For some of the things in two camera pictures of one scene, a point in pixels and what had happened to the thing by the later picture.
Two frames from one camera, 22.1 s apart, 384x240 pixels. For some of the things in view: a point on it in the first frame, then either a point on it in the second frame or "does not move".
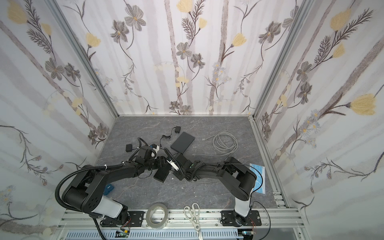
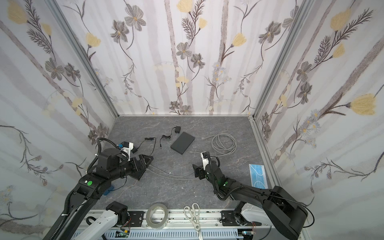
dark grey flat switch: [182, 142] does not move
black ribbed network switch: [162, 173] -> [138, 174]
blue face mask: [260, 179] does not move
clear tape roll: [152, 225] does not move
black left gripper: [162, 163] -> [135, 167]
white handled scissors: [192, 213] does not move
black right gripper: [182, 163] -> [202, 172]
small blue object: [108, 188] does not move
